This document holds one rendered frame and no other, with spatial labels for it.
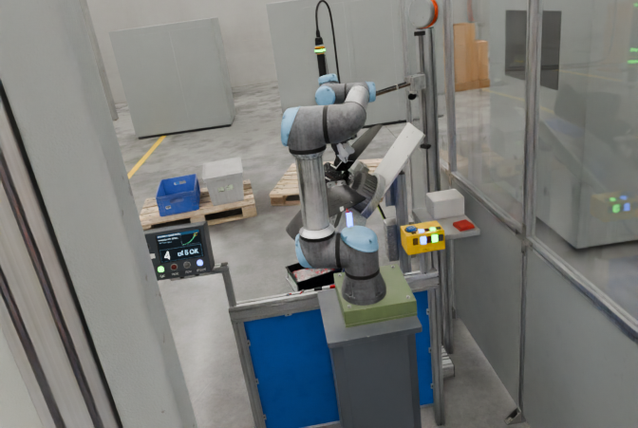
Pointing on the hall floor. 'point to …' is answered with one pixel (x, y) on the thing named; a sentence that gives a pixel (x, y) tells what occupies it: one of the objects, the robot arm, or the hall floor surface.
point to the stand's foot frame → (447, 364)
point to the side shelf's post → (446, 297)
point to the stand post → (402, 218)
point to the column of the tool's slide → (431, 174)
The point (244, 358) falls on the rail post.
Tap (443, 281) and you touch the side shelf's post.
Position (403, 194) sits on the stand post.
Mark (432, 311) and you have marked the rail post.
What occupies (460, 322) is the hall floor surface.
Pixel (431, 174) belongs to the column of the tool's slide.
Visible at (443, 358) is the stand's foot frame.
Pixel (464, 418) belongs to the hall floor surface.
